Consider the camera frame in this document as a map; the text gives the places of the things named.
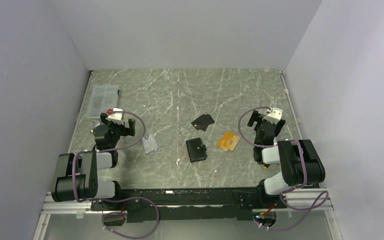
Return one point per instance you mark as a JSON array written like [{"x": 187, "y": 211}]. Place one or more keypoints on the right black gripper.
[{"x": 254, "y": 118}]

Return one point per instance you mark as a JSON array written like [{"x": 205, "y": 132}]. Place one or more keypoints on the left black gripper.
[{"x": 126, "y": 131}]

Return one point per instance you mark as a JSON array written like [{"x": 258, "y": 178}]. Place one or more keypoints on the clear plastic screw box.
[{"x": 103, "y": 97}]

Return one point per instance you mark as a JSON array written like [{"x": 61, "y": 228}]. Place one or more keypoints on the black card sleeve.
[{"x": 203, "y": 122}]

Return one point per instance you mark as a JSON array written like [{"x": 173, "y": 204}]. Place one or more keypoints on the black leather card holder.
[{"x": 196, "y": 150}]

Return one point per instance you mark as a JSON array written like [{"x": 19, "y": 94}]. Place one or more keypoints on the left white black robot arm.
[{"x": 76, "y": 174}]

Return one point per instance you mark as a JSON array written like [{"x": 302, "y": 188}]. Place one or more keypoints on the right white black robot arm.
[{"x": 299, "y": 162}]

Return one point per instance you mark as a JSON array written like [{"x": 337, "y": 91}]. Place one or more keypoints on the silver credit card stack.
[{"x": 149, "y": 144}]

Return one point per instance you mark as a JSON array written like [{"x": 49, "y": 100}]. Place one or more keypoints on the orange card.
[{"x": 228, "y": 141}]

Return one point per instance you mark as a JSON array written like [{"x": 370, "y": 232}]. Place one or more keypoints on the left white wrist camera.
[{"x": 115, "y": 115}]

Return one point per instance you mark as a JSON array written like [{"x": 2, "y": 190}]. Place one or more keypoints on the aluminium frame rail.
[{"x": 301, "y": 199}]

